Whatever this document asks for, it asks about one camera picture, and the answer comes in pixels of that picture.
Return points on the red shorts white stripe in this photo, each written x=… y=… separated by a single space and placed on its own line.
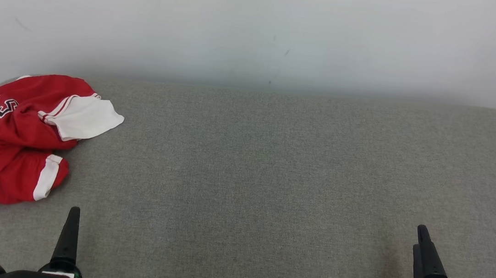
x=4 y=178

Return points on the red basketball jersey white sleeves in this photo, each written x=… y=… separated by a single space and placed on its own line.
x=23 y=127

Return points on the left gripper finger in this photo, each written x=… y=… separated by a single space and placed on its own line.
x=67 y=240

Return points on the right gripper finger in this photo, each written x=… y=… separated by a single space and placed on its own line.
x=430 y=264
x=416 y=272

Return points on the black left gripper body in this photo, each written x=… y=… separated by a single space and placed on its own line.
x=21 y=276

